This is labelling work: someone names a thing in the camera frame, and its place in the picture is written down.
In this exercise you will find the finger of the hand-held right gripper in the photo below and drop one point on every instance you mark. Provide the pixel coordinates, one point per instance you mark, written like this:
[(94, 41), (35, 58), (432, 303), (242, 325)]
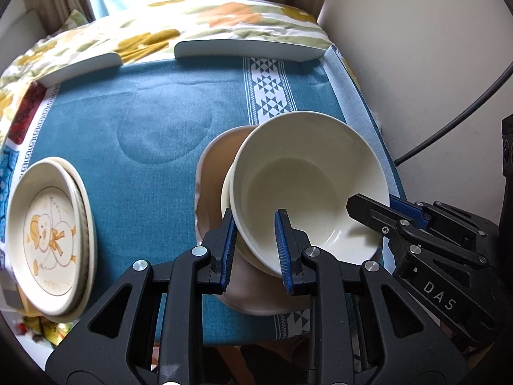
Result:
[(372, 216), (408, 210)]

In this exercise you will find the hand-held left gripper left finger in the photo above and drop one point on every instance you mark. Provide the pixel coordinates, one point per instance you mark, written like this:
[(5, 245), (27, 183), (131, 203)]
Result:
[(228, 252)]

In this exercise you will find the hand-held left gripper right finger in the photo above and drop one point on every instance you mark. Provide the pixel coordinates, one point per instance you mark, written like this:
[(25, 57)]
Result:
[(281, 252)]

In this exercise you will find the plain white bowl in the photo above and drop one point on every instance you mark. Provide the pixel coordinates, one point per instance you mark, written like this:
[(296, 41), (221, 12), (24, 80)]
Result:
[(230, 208)]

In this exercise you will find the cream printed bowl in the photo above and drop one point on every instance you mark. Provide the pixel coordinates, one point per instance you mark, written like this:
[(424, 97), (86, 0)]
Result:
[(304, 176)]

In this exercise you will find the beige plate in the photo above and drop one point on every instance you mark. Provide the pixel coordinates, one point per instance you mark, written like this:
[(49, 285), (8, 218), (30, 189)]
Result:
[(216, 160)]

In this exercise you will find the cream plate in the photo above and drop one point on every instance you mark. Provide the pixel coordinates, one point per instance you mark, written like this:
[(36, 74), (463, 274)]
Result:
[(93, 256)]

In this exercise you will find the duck print plate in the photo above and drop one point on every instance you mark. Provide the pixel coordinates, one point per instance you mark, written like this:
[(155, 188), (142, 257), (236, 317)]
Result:
[(44, 232)]

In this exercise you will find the light blue cloth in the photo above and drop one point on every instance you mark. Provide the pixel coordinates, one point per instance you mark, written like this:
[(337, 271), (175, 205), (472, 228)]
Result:
[(360, 100)]

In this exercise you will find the black device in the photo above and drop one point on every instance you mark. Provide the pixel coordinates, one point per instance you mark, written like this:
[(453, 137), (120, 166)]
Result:
[(508, 144)]

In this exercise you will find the teal tablecloth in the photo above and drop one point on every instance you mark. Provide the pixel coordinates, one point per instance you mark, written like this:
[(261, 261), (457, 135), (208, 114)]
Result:
[(140, 128)]

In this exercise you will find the yellow snack packet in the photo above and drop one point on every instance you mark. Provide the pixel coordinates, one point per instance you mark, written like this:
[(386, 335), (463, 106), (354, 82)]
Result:
[(44, 329)]

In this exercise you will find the floral blanket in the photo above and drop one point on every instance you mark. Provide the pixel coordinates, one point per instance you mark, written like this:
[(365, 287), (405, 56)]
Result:
[(200, 20)]

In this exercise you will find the colourful patterned cloth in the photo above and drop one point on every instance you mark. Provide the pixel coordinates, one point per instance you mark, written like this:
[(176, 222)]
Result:
[(26, 116)]

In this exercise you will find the floral pillow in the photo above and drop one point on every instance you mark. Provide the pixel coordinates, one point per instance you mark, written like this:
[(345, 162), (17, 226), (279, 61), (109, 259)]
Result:
[(78, 20)]

